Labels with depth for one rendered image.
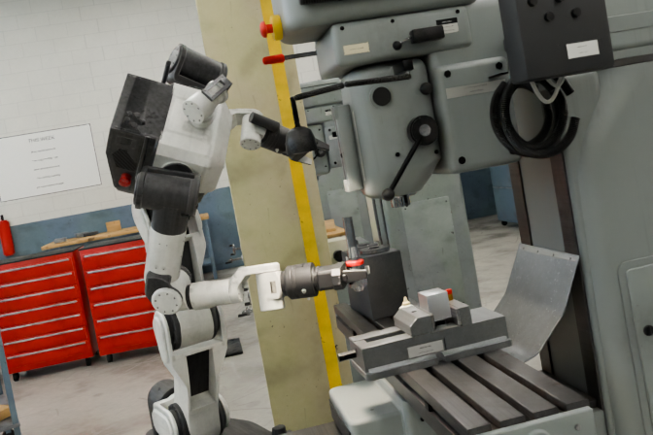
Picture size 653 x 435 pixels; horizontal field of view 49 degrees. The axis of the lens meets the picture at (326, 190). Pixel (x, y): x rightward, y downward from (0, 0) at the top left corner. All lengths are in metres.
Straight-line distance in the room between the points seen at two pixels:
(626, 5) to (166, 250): 1.29
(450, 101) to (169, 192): 0.70
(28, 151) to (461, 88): 9.58
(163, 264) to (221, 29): 1.86
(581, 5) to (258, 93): 2.14
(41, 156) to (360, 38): 9.46
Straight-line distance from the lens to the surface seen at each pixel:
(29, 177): 10.96
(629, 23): 1.95
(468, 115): 1.72
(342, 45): 1.66
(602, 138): 1.80
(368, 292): 2.10
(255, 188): 3.45
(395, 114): 1.69
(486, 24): 1.78
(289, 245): 3.48
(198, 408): 2.32
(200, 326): 2.18
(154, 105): 1.91
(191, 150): 1.83
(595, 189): 1.79
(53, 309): 6.51
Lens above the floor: 1.44
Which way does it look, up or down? 3 degrees down
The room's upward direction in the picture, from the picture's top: 10 degrees counter-clockwise
